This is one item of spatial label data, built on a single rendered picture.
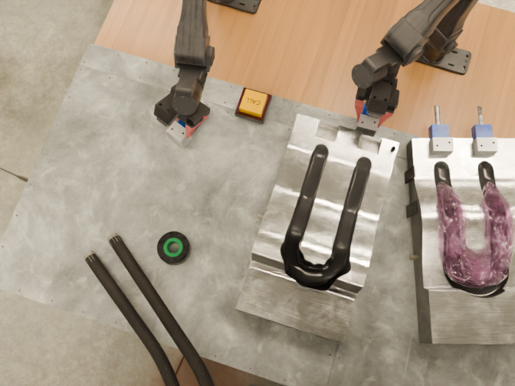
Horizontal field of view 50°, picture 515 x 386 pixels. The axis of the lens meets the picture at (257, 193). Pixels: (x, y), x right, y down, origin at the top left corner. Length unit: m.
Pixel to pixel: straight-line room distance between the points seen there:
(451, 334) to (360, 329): 0.21
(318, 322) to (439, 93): 0.70
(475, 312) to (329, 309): 0.32
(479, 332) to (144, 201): 0.85
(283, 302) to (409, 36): 0.66
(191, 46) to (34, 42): 1.55
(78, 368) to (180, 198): 1.05
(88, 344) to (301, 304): 1.16
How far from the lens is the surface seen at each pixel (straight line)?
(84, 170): 1.50
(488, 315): 1.34
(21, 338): 2.36
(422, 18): 1.27
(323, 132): 1.40
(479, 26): 1.71
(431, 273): 1.35
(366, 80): 1.27
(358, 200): 1.34
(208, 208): 1.41
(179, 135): 1.42
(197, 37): 1.23
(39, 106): 2.56
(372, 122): 1.44
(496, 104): 1.61
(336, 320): 1.31
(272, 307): 1.30
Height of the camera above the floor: 2.16
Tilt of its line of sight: 75 degrees down
